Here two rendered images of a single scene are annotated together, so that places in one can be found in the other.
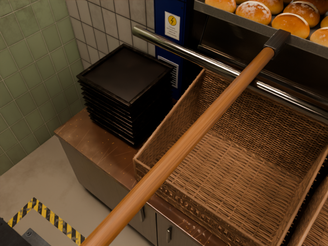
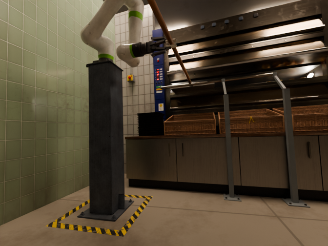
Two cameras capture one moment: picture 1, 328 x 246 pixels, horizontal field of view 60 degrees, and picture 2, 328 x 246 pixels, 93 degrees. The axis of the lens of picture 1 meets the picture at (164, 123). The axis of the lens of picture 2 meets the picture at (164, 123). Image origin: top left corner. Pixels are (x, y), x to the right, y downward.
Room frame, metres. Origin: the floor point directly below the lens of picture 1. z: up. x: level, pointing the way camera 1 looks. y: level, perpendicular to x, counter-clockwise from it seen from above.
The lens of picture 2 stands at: (-1.05, 0.73, 0.62)
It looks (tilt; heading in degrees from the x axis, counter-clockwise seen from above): 3 degrees up; 339
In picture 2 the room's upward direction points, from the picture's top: 2 degrees counter-clockwise
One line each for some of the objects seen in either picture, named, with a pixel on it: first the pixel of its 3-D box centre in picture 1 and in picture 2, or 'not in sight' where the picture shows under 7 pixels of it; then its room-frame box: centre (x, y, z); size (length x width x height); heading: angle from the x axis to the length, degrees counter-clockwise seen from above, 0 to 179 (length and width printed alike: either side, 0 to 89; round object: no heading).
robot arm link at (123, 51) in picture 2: not in sight; (126, 52); (0.06, 0.58, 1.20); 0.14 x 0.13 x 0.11; 52
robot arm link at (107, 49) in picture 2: not in sight; (104, 49); (0.36, 0.72, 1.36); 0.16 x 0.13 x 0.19; 134
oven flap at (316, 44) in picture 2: not in sight; (236, 57); (0.45, -0.87, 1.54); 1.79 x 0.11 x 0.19; 52
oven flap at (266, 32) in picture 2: not in sight; (235, 38); (0.45, -0.87, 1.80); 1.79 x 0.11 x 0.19; 52
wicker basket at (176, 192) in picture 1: (229, 155); (191, 122); (0.60, -0.25, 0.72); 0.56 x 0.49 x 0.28; 53
